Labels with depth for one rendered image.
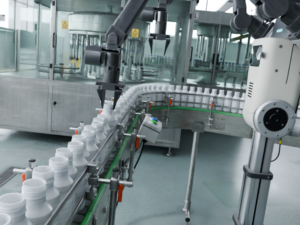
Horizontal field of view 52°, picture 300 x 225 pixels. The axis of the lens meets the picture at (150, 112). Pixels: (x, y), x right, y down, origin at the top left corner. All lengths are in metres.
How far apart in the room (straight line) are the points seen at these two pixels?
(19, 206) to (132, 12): 0.78
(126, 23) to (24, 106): 3.72
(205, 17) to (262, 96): 4.95
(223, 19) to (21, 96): 3.81
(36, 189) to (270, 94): 0.99
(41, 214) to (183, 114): 2.08
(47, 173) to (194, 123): 2.06
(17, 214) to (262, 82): 1.03
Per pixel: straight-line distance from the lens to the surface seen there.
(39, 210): 0.55
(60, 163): 0.64
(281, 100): 1.32
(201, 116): 2.56
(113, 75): 1.11
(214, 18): 6.20
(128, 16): 1.10
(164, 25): 1.54
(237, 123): 2.54
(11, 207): 0.49
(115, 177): 0.77
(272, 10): 1.12
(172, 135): 4.35
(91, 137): 0.86
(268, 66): 1.28
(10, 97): 4.77
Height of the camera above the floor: 1.39
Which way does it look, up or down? 10 degrees down
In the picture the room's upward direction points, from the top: 6 degrees clockwise
